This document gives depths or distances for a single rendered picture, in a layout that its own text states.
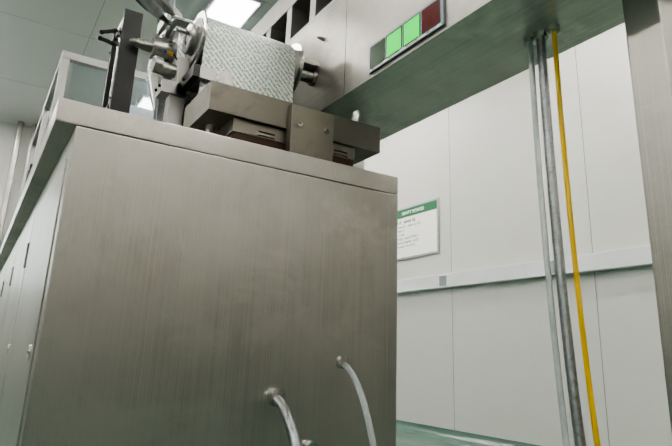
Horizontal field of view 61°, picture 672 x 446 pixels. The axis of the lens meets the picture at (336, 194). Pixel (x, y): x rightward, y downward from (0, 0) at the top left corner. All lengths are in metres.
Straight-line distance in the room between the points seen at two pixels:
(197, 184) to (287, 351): 0.33
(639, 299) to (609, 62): 1.42
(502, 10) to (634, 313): 2.60
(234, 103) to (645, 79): 0.72
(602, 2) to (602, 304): 2.64
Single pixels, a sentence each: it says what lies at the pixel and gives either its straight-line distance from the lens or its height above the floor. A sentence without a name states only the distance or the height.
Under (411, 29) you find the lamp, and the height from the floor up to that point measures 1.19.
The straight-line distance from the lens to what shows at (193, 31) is 1.44.
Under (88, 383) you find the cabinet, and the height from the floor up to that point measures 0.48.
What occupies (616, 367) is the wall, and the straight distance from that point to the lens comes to 3.58.
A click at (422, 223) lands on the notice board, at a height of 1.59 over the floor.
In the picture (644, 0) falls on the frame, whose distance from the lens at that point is 1.10.
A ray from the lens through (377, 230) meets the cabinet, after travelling 1.16.
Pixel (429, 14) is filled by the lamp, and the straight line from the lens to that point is 1.21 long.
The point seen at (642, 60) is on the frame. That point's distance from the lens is 1.06.
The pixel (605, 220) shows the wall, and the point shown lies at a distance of 3.66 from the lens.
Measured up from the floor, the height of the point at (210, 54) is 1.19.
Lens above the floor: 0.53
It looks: 16 degrees up
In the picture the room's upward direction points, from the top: 2 degrees clockwise
